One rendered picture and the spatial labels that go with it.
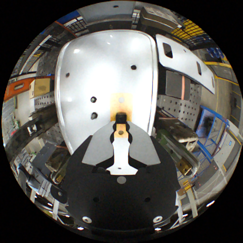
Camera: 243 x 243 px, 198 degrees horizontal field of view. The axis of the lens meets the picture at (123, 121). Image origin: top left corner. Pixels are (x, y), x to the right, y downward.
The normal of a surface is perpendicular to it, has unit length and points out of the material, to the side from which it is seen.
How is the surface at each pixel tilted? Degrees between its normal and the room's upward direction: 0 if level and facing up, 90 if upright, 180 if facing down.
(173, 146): 78
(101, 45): 0
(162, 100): 0
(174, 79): 0
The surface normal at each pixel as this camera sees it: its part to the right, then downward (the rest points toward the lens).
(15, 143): 0.99, 0.07
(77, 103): 0.02, 0.39
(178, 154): -0.97, 0.07
